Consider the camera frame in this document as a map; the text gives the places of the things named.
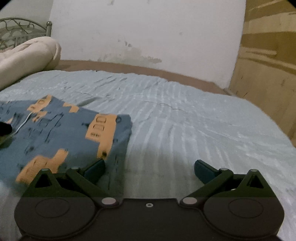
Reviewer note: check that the wooden wardrobe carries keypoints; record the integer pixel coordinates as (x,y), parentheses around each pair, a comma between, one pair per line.
(264,72)

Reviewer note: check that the rolled cream blanket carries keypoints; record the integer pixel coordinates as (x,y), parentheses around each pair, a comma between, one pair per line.
(35,55)

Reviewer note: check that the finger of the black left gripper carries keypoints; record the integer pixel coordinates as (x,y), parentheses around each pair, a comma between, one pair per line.
(5,131)

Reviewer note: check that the light blue bedspread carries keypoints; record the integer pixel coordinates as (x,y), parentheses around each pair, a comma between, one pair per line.
(174,125)

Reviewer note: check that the brown wooden bed frame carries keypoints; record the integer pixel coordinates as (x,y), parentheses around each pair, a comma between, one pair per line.
(79,65)

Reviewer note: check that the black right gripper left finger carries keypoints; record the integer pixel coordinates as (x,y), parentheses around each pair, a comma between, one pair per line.
(74,182)

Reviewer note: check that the metal headboard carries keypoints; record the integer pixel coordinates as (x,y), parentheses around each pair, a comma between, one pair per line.
(15,31)

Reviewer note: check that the blue pants with orange trucks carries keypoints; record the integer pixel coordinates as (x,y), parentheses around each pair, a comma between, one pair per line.
(50,133)

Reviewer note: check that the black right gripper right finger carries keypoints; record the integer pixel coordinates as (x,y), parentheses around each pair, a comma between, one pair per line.
(223,181)

